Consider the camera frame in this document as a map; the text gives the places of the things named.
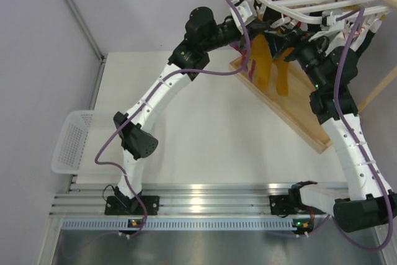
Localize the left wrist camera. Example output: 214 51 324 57
228 0 256 30

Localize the aluminium mounting rail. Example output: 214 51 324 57
49 182 364 231

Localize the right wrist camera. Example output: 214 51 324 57
320 10 347 32

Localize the white plastic basket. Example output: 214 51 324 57
51 110 123 175

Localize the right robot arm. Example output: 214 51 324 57
266 29 396 233

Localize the mustard sock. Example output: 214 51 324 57
274 48 295 97
251 34 272 91

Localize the purple striped sock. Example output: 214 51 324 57
230 42 256 83

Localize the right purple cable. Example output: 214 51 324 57
331 6 397 252

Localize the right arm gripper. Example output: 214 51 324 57
264 26 328 90

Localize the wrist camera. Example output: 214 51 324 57
320 10 347 32
228 0 256 30

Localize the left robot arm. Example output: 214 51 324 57
105 4 270 216

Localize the wooden tray base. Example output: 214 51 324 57
236 61 332 153

